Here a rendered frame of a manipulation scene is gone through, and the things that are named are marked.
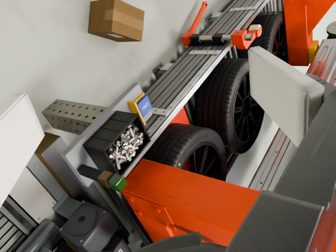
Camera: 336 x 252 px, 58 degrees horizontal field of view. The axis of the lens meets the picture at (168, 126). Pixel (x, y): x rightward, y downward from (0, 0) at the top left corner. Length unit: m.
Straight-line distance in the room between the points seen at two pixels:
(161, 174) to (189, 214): 0.21
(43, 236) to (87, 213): 0.23
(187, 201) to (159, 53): 1.27
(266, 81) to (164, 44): 1.98
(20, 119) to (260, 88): 0.13
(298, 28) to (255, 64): 2.49
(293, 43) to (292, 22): 0.18
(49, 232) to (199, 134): 0.86
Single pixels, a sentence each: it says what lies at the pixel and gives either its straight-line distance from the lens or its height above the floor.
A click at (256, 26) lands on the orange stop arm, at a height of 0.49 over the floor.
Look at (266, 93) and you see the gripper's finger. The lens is 0.16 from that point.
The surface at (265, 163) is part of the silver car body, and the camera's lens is 1.78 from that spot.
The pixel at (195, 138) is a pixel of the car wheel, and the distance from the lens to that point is 1.58.
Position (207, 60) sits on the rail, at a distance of 1.94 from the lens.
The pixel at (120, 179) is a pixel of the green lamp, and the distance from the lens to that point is 0.97.
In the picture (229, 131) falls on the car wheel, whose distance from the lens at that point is 1.92.
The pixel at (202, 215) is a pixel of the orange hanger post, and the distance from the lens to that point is 0.98.
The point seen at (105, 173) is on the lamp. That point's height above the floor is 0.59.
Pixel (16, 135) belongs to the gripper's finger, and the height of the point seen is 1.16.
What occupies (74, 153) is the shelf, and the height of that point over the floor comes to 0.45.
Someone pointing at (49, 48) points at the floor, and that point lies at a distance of 1.54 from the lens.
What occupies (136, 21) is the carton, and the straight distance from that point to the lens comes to 1.66.
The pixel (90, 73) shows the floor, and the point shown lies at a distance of 1.67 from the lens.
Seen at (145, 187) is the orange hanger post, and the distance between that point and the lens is 1.12.
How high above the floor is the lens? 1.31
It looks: 36 degrees down
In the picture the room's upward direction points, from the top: 100 degrees clockwise
